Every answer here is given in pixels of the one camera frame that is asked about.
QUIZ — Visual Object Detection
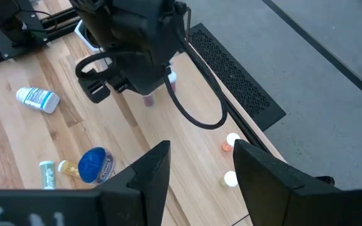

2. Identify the green vial white cap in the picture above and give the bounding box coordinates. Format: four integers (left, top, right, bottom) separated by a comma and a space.
38, 160, 57, 191

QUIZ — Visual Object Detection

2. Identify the amber vial white cap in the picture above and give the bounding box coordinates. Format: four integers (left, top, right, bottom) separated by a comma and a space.
57, 159, 83, 180

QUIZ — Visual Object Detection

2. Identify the orange vial white cap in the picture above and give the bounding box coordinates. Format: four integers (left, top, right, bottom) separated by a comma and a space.
221, 132, 241, 154

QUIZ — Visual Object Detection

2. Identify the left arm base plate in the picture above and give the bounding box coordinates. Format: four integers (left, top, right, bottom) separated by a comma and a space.
0, 30, 49, 60

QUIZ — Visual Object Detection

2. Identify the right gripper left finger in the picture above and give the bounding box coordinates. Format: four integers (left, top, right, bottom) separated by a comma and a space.
99, 140, 172, 226

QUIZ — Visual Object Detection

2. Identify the wooden shelf black metal frame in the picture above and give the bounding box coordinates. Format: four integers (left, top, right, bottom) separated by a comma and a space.
104, 51, 265, 226

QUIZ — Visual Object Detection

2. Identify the blue lid jar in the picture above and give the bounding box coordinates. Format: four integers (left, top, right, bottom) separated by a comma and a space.
77, 146, 116, 185

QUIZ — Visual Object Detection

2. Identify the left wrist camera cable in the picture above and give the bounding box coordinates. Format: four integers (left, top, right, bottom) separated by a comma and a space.
75, 51, 229, 130

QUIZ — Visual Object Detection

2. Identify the pink vial white cap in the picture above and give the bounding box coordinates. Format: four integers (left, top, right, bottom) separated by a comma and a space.
167, 71, 178, 94

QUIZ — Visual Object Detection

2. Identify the black perforated floor vent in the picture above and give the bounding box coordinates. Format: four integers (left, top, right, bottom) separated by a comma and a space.
187, 22, 287, 132

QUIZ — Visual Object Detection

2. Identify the white bottle teal label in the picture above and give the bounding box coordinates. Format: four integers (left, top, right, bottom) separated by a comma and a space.
15, 87, 61, 115

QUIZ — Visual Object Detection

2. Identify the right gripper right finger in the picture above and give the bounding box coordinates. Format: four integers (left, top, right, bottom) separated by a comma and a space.
233, 139, 319, 226

